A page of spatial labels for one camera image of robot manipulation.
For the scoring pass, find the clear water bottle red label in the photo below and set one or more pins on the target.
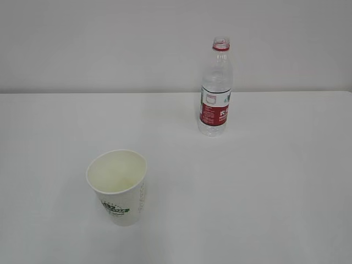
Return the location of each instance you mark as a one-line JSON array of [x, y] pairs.
[[216, 89]]

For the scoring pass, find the white paper cup green logo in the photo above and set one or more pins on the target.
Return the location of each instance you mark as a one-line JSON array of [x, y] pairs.
[[118, 179]]

